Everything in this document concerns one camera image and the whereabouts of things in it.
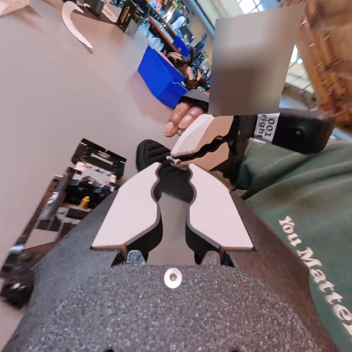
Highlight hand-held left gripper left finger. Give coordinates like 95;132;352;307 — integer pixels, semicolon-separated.
91;162;164;251

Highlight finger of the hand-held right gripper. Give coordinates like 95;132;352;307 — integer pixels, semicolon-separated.
181;140;231;172
170;113;236;159

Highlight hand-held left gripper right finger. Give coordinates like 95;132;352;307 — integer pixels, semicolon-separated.
186;164;254;252

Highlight black lego car model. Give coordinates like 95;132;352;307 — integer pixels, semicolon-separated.
0;138;127;309

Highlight person's right hand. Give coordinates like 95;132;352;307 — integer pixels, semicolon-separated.
164;102;209;138

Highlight black mesh pad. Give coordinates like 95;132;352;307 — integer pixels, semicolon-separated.
135;139;194;203

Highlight person's green sweatshirt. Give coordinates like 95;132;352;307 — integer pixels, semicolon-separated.
228;138;352;352

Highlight small blue plastic bin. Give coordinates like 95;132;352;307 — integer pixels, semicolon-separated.
172;36;192;59

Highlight white curved stand foot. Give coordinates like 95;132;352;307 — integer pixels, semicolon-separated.
61;0;95;52

